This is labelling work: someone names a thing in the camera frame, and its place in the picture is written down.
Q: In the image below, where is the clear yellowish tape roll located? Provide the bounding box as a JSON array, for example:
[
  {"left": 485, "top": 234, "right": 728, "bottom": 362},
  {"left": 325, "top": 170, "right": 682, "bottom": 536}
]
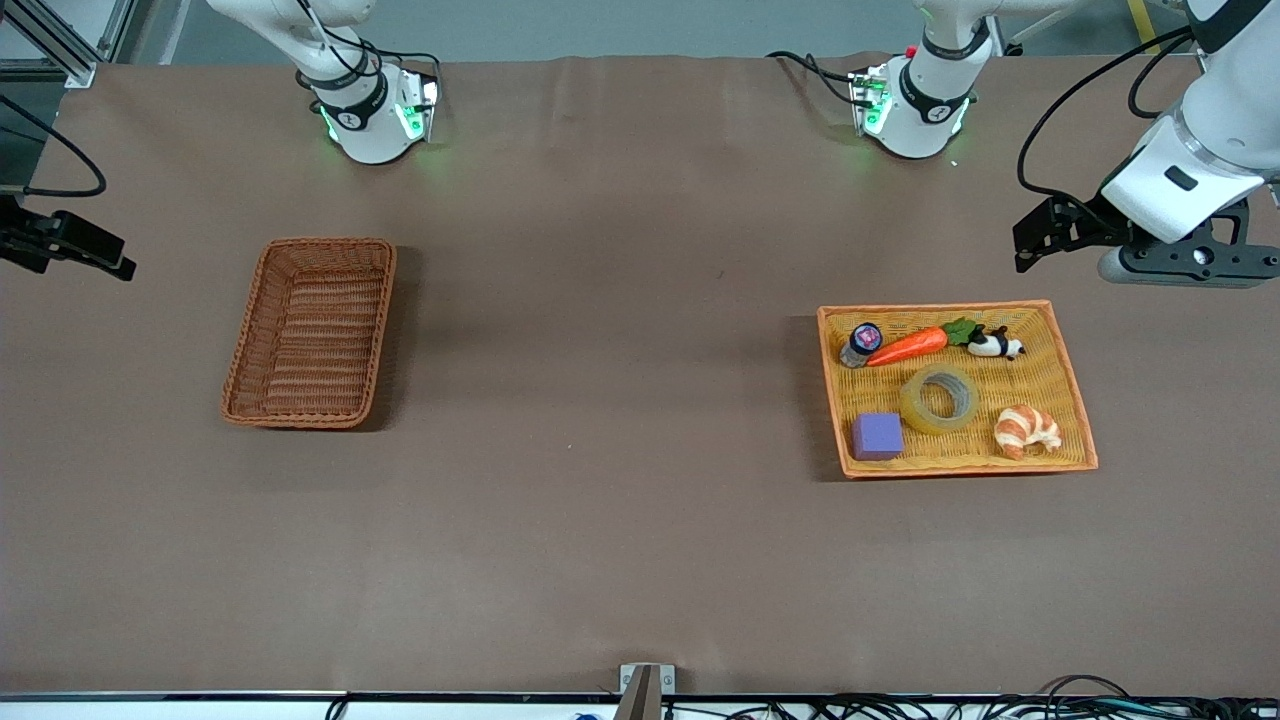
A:
[{"left": 899, "top": 365, "right": 981, "bottom": 436}]

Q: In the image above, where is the brown wicker basket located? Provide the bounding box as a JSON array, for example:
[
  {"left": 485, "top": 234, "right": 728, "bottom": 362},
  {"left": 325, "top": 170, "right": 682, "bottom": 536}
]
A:
[{"left": 220, "top": 237, "right": 398, "bottom": 431}]

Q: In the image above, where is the orange wicker basket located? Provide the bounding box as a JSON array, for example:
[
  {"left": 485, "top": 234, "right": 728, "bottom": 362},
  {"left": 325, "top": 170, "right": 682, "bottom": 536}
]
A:
[{"left": 817, "top": 300, "right": 1099, "bottom": 480}]

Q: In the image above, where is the black white panda toy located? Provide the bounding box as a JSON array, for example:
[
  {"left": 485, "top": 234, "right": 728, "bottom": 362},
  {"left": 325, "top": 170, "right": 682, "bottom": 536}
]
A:
[{"left": 966, "top": 325, "right": 1027, "bottom": 362}]

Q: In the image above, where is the orange toy carrot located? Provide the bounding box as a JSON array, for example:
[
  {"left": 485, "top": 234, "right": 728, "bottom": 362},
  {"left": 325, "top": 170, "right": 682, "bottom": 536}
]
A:
[{"left": 866, "top": 317, "right": 986, "bottom": 368}]

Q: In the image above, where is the toy croissant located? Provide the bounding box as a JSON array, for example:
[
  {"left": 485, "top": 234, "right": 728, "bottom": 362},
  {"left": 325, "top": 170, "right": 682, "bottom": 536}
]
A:
[{"left": 994, "top": 404, "right": 1063, "bottom": 461}]

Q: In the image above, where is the small bottle purple lid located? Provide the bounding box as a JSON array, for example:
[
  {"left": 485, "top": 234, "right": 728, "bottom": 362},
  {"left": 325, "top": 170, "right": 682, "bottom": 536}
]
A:
[{"left": 839, "top": 322, "right": 884, "bottom": 370}]

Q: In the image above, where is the purple cube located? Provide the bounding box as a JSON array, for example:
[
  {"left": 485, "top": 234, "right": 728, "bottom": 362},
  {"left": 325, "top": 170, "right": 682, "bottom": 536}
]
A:
[{"left": 851, "top": 412, "right": 905, "bottom": 462}]

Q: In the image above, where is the brown table cover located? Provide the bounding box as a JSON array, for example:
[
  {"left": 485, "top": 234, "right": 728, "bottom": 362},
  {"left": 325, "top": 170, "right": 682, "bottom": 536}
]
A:
[{"left": 0, "top": 52, "right": 1280, "bottom": 698}]

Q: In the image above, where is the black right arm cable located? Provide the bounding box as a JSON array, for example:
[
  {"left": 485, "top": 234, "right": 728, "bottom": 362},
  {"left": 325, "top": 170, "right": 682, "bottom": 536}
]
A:
[{"left": 0, "top": 95, "right": 107, "bottom": 198}]

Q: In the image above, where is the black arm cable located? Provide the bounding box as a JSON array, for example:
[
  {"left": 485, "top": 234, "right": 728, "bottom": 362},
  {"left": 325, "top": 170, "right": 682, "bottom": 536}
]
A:
[
  {"left": 0, "top": 95, "right": 107, "bottom": 198},
  {"left": 1017, "top": 28, "right": 1201, "bottom": 206}
]

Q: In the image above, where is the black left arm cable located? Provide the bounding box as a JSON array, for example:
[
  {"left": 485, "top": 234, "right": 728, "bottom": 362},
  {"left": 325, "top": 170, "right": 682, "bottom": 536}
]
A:
[{"left": 1017, "top": 28, "right": 1201, "bottom": 206}]

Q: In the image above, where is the aluminium frame profile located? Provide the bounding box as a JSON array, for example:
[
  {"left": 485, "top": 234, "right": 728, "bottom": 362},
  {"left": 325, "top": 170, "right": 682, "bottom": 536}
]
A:
[{"left": 0, "top": 0, "right": 136, "bottom": 89}]

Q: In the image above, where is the black cable bundle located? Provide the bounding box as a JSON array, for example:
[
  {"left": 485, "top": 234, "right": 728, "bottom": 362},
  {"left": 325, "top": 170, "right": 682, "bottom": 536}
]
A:
[{"left": 660, "top": 675, "right": 1280, "bottom": 720}]

